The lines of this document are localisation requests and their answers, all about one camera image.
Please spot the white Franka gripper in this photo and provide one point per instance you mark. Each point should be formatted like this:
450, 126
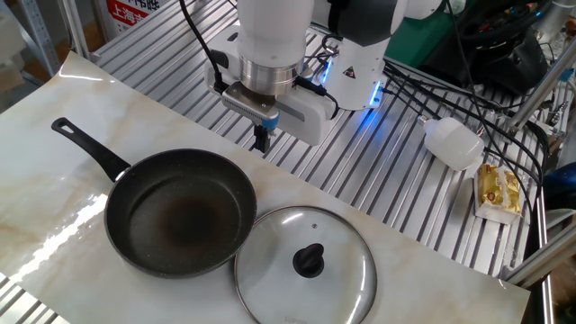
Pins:
310, 119

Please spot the glass lid with black knob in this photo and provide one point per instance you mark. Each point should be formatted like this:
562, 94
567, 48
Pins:
279, 279

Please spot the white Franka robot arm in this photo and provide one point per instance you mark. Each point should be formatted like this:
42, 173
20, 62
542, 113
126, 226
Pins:
274, 40

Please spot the black frying pan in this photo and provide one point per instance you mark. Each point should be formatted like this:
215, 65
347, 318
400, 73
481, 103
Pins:
180, 216

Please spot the green mat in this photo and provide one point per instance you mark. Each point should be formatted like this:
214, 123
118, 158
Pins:
414, 45

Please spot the red and white sign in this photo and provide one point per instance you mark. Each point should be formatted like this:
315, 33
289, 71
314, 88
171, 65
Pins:
123, 13

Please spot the white plastic bottle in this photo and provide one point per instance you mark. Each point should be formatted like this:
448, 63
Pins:
452, 144

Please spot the white marble pattern mat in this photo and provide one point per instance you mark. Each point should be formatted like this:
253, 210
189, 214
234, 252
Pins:
67, 148

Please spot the yellow snack packet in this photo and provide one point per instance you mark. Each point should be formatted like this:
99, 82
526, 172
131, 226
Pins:
495, 191

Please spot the grey perforated shelf upright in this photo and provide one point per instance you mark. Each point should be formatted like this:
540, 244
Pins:
40, 40

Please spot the black racing wheel controller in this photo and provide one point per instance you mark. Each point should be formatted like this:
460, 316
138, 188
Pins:
517, 67

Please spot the dark blue shiny object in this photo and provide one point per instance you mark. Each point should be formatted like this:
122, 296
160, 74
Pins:
562, 186

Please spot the grey metal cylinder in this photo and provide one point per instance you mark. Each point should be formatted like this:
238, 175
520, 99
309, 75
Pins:
555, 18

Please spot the aluminium profile post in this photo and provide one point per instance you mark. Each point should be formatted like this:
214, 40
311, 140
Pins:
544, 256
537, 92
76, 31

